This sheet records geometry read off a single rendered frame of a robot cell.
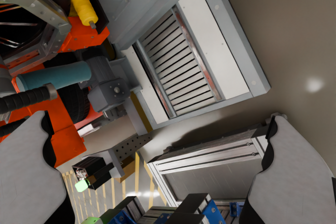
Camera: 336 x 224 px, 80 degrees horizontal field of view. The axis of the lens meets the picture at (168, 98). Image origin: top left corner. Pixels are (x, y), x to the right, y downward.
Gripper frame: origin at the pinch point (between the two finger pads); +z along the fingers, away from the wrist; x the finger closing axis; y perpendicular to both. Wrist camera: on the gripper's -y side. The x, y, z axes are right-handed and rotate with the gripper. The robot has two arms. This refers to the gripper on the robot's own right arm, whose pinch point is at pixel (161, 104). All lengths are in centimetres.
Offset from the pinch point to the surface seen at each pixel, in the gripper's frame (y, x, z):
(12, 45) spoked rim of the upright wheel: 16, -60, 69
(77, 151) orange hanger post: 71, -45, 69
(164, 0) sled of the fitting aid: 0, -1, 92
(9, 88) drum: 20, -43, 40
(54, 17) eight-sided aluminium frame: 2, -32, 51
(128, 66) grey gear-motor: 41, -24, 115
